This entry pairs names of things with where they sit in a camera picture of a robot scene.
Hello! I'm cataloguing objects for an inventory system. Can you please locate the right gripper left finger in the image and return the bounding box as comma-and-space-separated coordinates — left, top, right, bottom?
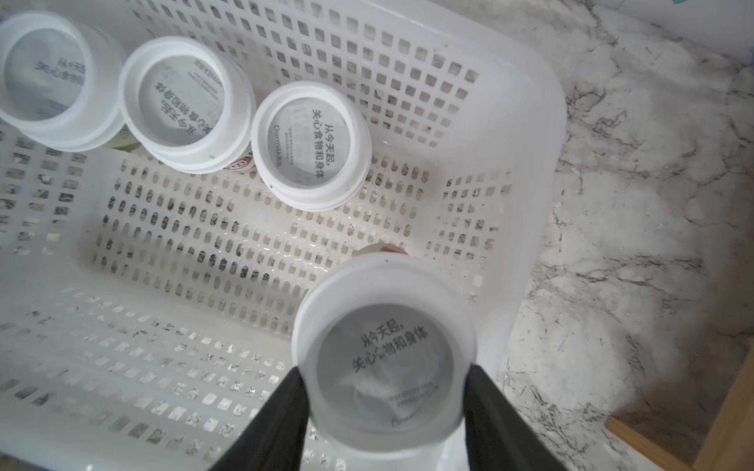
210, 367, 309, 471

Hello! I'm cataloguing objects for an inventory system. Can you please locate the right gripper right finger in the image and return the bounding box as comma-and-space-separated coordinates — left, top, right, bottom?
463, 364, 566, 471

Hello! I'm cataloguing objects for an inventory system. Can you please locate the yogurt cup back row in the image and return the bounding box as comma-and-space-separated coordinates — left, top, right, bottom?
118, 37, 257, 175
292, 243, 477, 456
1, 11, 127, 152
251, 80, 373, 212

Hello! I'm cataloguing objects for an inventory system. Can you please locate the white plastic basket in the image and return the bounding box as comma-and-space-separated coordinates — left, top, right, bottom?
1, 1, 567, 470

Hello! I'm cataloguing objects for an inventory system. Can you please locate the wooden corner shelf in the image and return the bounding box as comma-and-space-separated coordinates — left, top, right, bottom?
606, 346, 754, 471

